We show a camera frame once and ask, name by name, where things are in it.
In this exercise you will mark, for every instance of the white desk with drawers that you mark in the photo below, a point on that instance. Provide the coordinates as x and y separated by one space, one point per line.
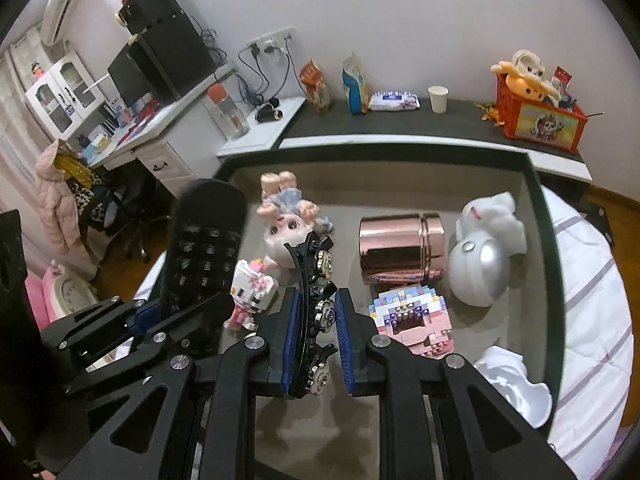
178 145

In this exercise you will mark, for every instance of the white glass-door cabinet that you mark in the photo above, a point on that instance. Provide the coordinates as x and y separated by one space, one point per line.
65 101

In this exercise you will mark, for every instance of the white air conditioner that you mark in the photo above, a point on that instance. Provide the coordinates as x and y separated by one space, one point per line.
56 18

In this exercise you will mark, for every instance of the black speaker box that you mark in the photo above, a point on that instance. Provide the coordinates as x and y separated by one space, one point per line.
138 15

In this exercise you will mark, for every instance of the wet wipes pack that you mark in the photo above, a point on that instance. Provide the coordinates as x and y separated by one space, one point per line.
394 101

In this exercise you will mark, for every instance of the white cylindrical holder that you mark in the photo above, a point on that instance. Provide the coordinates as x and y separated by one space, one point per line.
506 372

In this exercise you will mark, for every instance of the orange snack bag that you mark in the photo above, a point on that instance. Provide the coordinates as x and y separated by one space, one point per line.
314 83

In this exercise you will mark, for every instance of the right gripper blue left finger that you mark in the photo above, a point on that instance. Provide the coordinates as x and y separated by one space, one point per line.
290 353

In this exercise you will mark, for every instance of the black computer monitor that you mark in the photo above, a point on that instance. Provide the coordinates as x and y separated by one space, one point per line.
127 77

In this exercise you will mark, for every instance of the pink jacket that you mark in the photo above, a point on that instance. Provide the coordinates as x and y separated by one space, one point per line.
56 204

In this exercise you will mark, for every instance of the clear bottle red cap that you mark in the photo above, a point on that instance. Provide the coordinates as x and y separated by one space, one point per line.
228 117

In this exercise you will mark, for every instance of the black remote control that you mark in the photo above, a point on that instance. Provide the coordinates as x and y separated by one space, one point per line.
204 239

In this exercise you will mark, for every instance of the black jeweled hair clip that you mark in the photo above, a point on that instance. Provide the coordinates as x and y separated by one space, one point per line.
313 264

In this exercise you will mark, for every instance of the rose gold metallic canister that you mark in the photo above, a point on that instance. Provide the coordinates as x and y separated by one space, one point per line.
402 249

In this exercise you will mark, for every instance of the white paper cup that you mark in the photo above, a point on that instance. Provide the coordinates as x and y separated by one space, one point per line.
438 98

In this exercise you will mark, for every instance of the pink pig doll figurine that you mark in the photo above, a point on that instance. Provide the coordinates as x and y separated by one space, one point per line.
288 219

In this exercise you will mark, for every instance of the blue white snack bag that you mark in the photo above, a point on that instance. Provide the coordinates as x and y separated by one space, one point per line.
356 88

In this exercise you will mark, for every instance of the orange toy storage crate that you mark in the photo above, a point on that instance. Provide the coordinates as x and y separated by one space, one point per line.
538 122

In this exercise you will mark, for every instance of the white striped quilted tablecloth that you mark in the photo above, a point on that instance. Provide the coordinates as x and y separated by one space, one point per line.
598 347

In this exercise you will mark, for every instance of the black square floor stand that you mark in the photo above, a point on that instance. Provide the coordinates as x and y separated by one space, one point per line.
597 217

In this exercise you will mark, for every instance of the white astronaut figurine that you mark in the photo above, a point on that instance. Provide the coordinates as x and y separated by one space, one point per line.
488 234

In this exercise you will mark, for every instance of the white wall power strip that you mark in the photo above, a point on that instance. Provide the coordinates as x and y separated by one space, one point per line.
272 45

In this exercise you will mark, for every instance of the hello kitty block figure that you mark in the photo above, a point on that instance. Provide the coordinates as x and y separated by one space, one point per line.
252 291

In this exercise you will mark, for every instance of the yellow plush toy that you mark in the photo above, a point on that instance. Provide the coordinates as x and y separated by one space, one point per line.
524 85

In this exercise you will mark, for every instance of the pink block-built toy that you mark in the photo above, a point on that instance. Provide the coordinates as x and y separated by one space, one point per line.
417 317

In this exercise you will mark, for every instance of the pink box with black rim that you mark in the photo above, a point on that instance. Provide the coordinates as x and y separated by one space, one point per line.
411 417

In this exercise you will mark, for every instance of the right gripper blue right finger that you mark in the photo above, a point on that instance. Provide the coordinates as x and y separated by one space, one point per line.
342 297

